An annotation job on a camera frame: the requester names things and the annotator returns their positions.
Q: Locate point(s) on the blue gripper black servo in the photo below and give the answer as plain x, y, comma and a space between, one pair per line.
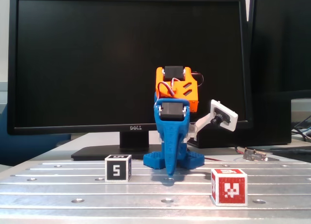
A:
171, 127

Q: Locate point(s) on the black cube with number five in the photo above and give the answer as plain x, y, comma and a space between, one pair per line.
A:
117, 170

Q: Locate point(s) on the blue and orange robot arm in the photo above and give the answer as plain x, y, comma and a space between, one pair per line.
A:
184, 88

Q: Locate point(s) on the black Dell monitor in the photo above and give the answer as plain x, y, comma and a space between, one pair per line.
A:
73, 63

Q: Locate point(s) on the aluminium slotted base plate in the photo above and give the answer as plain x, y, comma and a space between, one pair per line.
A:
145, 192

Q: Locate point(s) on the red cube with white pattern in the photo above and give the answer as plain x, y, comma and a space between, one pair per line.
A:
230, 190

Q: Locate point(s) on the black computer case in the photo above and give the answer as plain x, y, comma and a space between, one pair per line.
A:
267, 126

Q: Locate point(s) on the small controller circuit board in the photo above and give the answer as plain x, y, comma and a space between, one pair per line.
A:
253, 156

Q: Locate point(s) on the black plain monitor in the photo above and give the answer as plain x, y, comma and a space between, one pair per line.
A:
279, 39

